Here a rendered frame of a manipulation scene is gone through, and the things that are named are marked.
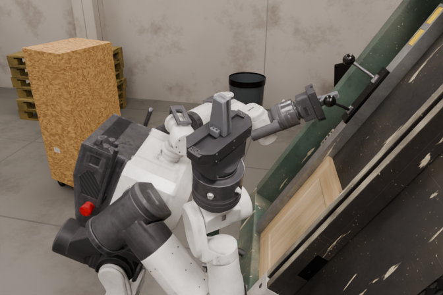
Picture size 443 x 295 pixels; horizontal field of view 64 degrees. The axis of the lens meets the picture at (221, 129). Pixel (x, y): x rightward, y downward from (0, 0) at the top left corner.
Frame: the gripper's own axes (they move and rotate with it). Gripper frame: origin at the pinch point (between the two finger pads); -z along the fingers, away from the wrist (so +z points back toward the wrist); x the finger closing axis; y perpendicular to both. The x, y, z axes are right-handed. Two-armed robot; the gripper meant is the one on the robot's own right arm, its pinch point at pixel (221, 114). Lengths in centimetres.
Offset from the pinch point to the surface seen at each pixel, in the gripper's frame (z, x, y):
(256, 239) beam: 83, 36, -9
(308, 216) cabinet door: 57, 38, 6
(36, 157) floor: 239, 52, -284
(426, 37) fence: 10, 77, 10
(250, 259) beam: 81, 27, -5
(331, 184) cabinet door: 47, 45, 8
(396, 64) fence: 19, 72, 7
